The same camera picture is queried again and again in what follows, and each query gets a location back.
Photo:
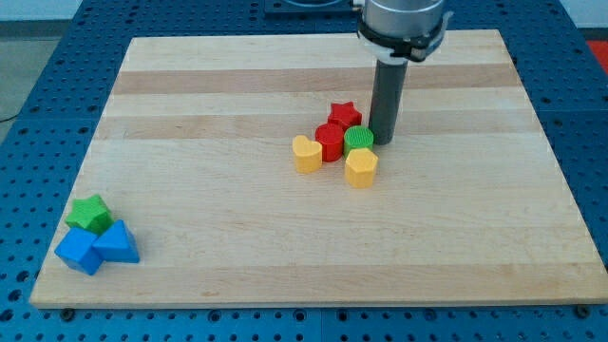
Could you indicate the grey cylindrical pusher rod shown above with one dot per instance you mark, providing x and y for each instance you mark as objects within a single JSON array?
[{"x": 385, "y": 100}]

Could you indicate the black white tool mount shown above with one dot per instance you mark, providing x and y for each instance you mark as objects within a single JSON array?
[{"x": 391, "y": 50}]

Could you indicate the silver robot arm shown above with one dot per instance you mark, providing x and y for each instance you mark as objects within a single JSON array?
[{"x": 396, "y": 32}]

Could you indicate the yellow hexagon block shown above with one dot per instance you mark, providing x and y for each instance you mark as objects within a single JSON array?
[{"x": 360, "y": 168}]

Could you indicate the blue triangle block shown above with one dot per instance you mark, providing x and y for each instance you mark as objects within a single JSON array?
[{"x": 117, "y": 244}]

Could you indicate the red star block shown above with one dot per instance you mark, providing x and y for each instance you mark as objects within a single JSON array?
[{"x": 344, "y": 115}]

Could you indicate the green cylinder block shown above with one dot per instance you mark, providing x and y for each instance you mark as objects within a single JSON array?
[{"x": 357, "y": 137}]

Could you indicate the red cylinder block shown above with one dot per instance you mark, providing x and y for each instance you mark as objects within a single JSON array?
[{"x": 331, "y": 137}]

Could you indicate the yellow heart block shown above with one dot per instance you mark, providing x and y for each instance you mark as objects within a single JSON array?
[{"x": 307, "y": 154}]

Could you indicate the wooden board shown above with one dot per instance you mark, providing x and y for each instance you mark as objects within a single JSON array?
[{"x": 469, "y": 206}]

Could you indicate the green star block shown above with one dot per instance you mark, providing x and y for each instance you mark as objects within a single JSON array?
[{"x": 91, "y": 214}]

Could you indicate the blue cube block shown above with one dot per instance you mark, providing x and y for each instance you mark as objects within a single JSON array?
[{"x": 76, "y": 250}]

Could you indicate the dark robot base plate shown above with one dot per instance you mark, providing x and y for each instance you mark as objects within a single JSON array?
[{"x": 307, "y": 7}]

